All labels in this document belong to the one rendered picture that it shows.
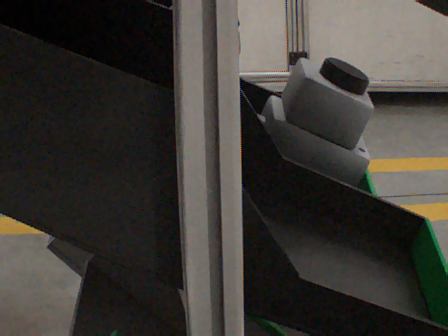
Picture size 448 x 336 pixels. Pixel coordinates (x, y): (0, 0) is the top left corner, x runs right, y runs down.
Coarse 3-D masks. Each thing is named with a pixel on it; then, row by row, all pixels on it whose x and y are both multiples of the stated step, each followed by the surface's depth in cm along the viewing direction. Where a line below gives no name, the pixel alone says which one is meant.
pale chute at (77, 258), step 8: (48, 240) 57; (56, 240) 56; (48, 248) 56; (56, 248) 56; (64, 248) 56; (72, 248) 56; (64, 256) 57; (72, 256) 57; (80, 256) 57; (88, 256) 56; (72, 264) 57; (80, 264) 57; (80, 272) 57; (288, 328) 73
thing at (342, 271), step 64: (0, 0) 48; (64, 0) 48; (128, 0) 48; (0, 64) 36; (64, 64) 37; (128, 64) 50; (0, 128) 37; (64, 128) 38; (128, 128) 38; (256, 128) 51; (0, 192) 39; (64, 192) 39; (128, 192) 39; (256, 192) 52; (320, 192) 52; (128, 256) 40; (256, 256) 40; (320, 256) 48; (384, 256) 52; (320, 320) 41; (384, 320) 41
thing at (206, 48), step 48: (192, 0) 33; (192, 48) 33; (192, 96) 34; (192, 144) 35; (240, 144) 35; (192, 192) 35; (240, 192) 36; (192, 240) 36; (240, 240) 36; (192, 288) 37; (240, 288) 37
